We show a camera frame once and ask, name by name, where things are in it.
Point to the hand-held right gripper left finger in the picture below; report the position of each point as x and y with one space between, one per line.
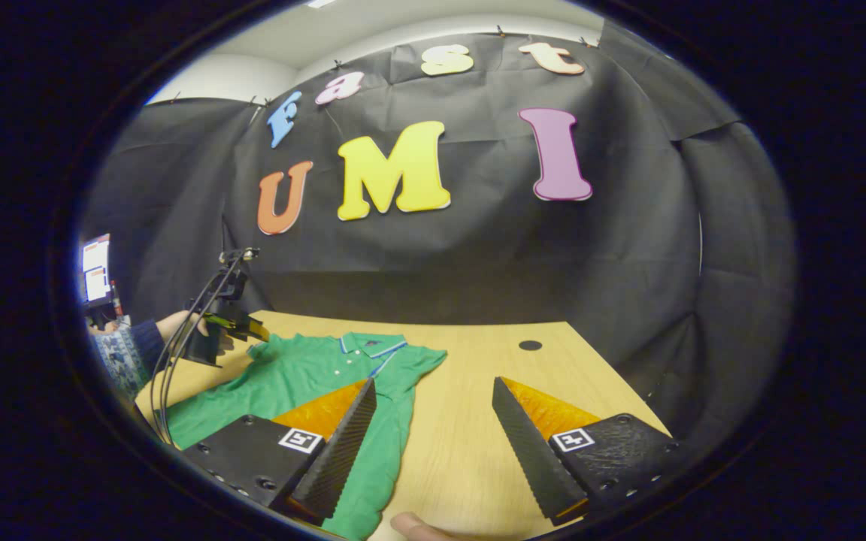
343 458

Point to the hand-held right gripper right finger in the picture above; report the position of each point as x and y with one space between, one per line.
531 458

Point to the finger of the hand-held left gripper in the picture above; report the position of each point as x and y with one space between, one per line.
241 327

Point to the green T-shirt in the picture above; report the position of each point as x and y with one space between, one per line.
313 376

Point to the person's patterned clothing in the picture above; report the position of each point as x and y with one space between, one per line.
119 361

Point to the red bottle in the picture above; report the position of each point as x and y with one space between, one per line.
116 299

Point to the computer monitor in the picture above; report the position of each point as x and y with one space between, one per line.
95 270

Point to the black backdrop cloth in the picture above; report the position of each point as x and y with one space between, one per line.
478 248

